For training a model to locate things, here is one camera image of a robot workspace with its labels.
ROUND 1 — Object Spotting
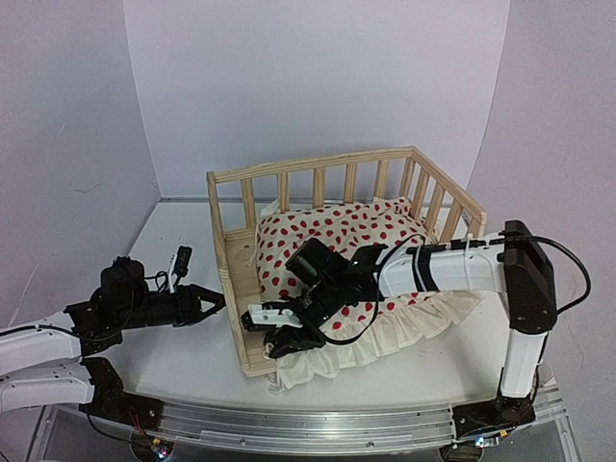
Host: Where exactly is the strawberry print ruffled mattress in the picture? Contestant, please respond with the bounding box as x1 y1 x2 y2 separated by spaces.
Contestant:
252 196 482 394

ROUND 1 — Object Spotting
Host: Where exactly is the wooden pet bed frame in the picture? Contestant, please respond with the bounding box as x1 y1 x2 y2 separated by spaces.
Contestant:
206 146 487 377

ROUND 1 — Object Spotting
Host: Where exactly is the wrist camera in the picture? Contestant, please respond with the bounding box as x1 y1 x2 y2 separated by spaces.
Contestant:
241 301 302 331
167 245 193 294

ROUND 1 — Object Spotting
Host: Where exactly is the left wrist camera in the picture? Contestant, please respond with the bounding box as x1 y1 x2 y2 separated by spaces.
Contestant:
167 245 193 294

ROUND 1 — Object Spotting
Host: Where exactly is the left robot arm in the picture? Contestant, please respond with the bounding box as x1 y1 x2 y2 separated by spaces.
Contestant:
1 257 225 421

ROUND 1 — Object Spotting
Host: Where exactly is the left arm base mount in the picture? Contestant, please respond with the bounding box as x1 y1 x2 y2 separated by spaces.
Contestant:
79 358 164 430

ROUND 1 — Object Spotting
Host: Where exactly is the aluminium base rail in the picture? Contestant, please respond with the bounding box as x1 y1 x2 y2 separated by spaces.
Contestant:
45 389 564 447

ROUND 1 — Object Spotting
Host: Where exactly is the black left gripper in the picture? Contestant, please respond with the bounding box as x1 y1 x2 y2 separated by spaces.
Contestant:
115 284 228 331

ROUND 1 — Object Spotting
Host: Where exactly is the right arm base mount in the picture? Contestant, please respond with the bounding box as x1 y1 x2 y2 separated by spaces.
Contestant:
452 385 538 444

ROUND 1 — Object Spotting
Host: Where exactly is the white mattress tie string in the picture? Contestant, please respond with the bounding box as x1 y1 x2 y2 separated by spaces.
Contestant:
263 370 290 397

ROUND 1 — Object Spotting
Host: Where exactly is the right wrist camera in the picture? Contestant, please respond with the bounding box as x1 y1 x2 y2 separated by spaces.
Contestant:
241 301 302 331

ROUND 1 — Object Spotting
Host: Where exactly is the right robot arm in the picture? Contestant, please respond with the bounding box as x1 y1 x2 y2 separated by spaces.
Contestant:
248 220 591 426

